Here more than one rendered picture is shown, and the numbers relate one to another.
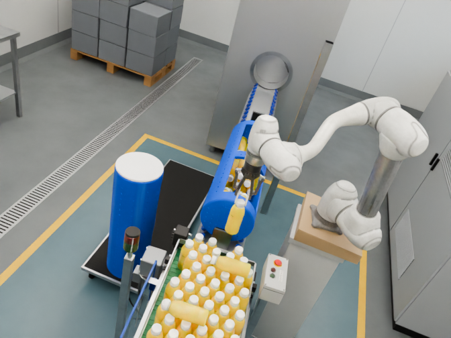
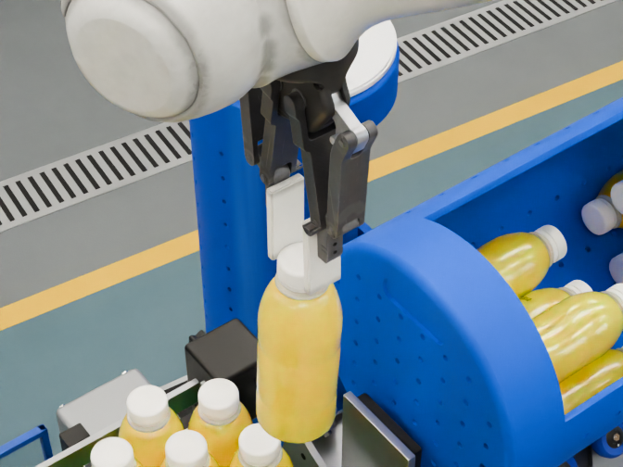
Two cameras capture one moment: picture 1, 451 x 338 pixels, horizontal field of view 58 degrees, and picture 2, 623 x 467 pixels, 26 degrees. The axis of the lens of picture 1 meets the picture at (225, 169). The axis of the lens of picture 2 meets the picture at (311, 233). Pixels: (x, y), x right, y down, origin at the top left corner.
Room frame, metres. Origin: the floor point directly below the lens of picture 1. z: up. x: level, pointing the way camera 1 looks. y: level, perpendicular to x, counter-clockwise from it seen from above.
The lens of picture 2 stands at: (0.95, -0.67, 2.07)
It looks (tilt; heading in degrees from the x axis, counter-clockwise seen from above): 44 degrees down; 51
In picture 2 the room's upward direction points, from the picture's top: straight up
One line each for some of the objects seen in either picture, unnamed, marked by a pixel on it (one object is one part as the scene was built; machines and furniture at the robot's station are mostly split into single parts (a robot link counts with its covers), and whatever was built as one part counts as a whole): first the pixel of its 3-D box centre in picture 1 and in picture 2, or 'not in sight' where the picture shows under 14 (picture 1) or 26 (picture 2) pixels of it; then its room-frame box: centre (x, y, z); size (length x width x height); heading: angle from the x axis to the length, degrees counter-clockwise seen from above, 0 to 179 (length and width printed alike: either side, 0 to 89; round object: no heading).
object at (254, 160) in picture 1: (256, 155); not in sight; (1.39, -0.11, 1.62); 0.09 x 0.09 x 0.06
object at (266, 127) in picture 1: (264, 135); not in sight; (1.38, -0.11, 1.73); 0.13 x 0.11 x 0.16; 32
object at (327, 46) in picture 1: (291, 139); not in sight; (2.99, -0.47, 0.85); 0.06 x 0.06 x 1.70; 88
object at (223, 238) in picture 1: (221, 238); (382, 460); (1.52, -0.08, 0.99); 0.10 x 0.02 x 0.12; 88
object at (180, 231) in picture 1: (181, 237); (231, 383); (1.48, 0.12, 0.95); 0.10 x 0.07 x 0.10; 88
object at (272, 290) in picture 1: (273, 277); not in sight; (1.30, -0.36, 1.05); 0.20 x 0.10 x 0.10; 178
